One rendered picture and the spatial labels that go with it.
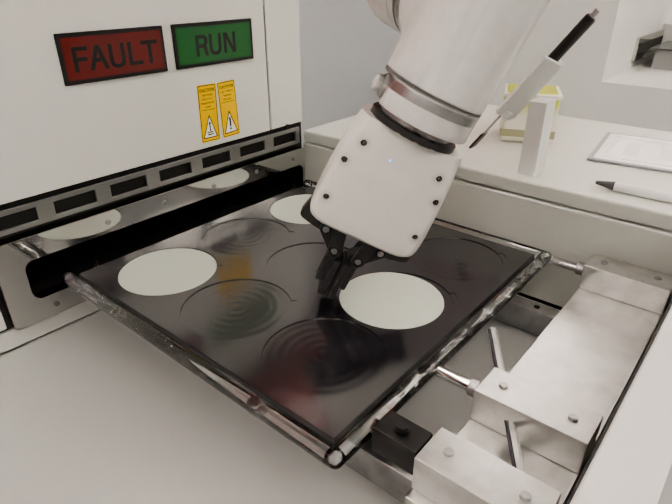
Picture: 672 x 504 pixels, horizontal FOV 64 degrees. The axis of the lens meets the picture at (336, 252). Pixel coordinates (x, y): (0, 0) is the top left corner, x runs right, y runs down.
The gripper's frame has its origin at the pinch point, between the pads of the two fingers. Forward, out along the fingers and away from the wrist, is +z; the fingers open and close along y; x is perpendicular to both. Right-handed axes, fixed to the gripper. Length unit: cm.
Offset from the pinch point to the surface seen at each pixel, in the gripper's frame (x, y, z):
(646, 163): 21.8, 31.5, -19.3
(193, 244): 10.0, -14.1, 9.5
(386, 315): -3.0, 5.5, 0.3
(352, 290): 1.1, 2.6, 1.6
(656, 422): -21.0, 15.7, -11.0
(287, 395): -13.7, -1.2, 3.5
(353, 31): 286, -5, 8
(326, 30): 267, -18, 12
